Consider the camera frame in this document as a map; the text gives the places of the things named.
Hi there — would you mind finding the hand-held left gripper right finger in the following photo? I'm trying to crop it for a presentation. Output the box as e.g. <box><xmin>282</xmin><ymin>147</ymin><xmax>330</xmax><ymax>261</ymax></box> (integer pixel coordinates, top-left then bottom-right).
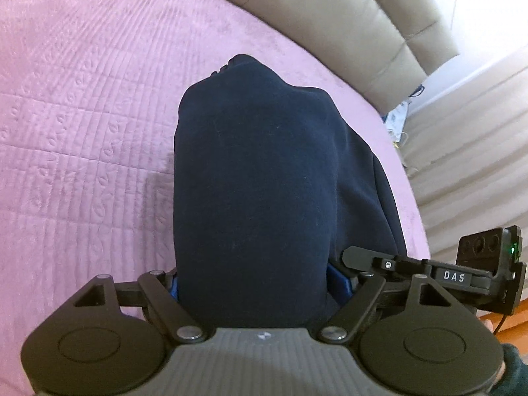
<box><xmin>318</xmin><ymin>265</ymin><xmax>451</xmax><ymax>344</ymax></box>

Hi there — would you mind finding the white paper clutter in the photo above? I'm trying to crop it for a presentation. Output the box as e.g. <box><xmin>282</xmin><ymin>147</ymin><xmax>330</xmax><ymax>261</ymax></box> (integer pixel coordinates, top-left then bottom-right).
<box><xmin>381</xmin><ymin>100</ymin><xmax>413</xmax><ymax>149</ymax></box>

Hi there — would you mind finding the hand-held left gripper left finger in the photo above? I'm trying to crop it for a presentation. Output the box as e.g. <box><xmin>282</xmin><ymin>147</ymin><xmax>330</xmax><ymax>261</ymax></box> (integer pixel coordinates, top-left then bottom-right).
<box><xmin>73</xmin><ymin>269</ymin><xmax>208</xmax><ymax>344</ymax></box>

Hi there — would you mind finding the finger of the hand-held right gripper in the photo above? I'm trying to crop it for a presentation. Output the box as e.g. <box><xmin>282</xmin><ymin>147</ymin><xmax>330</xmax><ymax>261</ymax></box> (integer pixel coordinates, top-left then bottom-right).
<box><xmin>342</xmin><ymin>245</ymin><xmax>415</xmax><ymax>278</ymax></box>

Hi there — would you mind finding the navy blue garment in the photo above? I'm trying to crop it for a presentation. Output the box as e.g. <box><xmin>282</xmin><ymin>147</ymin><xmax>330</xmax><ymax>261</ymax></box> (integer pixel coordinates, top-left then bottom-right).
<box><xmin>172</xmin><ymin>53</ymin><xmax>410</xmax><ymax>337</ymax></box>

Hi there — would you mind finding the person's right forearm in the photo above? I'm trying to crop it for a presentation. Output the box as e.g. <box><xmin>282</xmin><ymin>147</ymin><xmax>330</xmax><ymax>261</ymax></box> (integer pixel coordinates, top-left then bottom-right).
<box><xmin>480</xmin><ymin>317</ymin><xmax>528</xmax><ymax>396</ymax></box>

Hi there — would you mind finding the pink quilted bed blanket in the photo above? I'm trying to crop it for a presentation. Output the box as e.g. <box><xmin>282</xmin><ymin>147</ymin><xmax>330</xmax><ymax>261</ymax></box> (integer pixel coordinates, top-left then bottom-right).
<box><xmin>0</xmin><ymin>0</ymin><xmax>432</xmax><ymax>396</ymax></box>

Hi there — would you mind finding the beige padded headboard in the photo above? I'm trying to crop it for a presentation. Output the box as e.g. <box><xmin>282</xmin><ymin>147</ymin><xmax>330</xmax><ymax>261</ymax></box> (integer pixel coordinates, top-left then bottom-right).
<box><xmin>152</xmin><ymin>0</ymin><xmax>462</xmax><ymax>115</ymax></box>

